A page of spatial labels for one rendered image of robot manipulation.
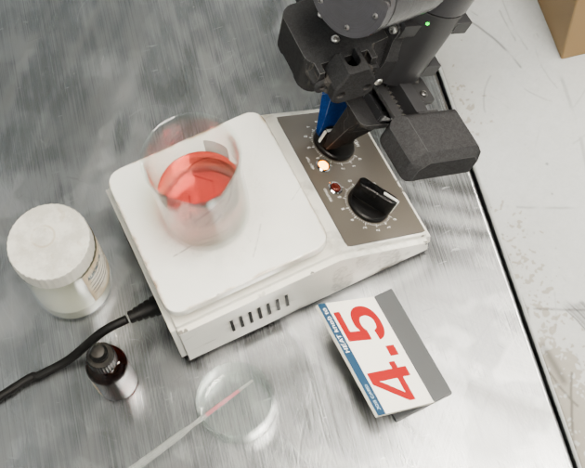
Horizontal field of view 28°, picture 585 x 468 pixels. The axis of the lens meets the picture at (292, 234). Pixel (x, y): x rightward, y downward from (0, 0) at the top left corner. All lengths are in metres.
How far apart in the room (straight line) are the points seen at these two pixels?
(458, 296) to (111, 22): 0.37
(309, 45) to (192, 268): 0.17
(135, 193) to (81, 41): 0.22
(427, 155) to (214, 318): 0.18
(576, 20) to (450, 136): 0.21
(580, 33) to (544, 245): 0.17
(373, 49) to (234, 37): 0.26
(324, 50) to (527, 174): 0.25
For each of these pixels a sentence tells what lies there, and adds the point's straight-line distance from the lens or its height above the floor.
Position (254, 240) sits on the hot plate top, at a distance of 0.79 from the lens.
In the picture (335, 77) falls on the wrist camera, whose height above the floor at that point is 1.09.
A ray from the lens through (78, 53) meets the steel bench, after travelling 0.99.
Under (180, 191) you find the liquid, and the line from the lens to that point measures 0.77.
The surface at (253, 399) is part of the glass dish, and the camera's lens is 0.84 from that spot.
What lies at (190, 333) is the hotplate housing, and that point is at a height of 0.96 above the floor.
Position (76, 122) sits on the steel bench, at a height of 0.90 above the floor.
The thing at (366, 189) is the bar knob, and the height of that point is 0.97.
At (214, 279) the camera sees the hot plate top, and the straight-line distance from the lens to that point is 0.78.
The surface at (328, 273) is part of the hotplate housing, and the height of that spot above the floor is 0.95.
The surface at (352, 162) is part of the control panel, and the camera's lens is 0.86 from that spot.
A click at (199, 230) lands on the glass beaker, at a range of 0.75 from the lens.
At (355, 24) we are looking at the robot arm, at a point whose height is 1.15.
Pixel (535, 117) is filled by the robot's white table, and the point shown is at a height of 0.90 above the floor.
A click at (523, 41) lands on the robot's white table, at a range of 0.97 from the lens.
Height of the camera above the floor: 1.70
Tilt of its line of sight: 65 degrees down
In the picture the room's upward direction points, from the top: 8 degrees counter-clockwise
